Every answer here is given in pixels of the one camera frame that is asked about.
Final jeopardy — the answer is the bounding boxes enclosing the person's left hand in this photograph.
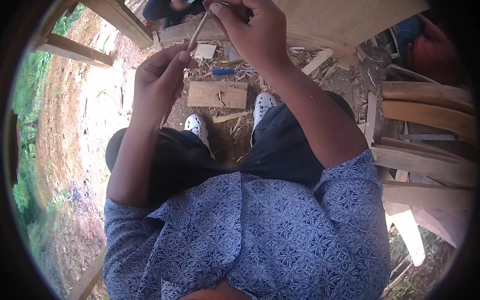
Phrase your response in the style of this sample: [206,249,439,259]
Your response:
[131,42,199,131]

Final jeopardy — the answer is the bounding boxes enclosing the person's right hand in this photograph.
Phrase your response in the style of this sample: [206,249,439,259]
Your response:
[202,0,290,74]

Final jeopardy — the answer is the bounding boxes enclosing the thin wooden stick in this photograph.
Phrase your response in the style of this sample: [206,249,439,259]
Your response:
[160,10,211,130]

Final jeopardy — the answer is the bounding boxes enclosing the small grey wood piece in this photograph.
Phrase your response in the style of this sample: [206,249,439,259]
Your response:
[223,44,243,63]

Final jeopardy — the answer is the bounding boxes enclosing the small pale wood block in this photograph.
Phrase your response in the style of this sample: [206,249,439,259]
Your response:
[194,43,217,60]

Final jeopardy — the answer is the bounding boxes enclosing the flat wooden board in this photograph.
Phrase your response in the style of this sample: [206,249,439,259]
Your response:
[187,80,248,110]

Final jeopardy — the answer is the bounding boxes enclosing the pale wooden strip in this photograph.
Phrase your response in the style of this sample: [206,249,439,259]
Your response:
[301,48,334,76]

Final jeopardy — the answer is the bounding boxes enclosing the thick wooden beam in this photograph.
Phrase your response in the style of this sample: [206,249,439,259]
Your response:
[80,0,155,50]

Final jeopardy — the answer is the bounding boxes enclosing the large plywood panel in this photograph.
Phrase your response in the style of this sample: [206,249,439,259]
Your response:
[273,0,430,58]

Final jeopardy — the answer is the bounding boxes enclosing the thin wood sliver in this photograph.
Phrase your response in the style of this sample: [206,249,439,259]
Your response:
[212,111,251,124]

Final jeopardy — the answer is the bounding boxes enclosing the slanted wooden beam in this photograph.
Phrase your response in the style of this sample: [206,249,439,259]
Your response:
[37,32,114,69]

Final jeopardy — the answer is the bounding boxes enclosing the person's legs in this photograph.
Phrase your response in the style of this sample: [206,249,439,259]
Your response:
[105,92,357,205]

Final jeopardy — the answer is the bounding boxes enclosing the narrow upright wood slat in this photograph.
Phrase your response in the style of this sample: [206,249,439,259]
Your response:
[363,92,378,148]

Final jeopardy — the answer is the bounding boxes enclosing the person's body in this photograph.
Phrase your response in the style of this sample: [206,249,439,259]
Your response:
[102,149,391,300]

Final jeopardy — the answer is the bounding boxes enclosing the heap of wooden planks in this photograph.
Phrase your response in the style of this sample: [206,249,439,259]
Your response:
[371,80,478,267]

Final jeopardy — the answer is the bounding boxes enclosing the blue handled tool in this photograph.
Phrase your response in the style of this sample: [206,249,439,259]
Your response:
[211,68,258,76]

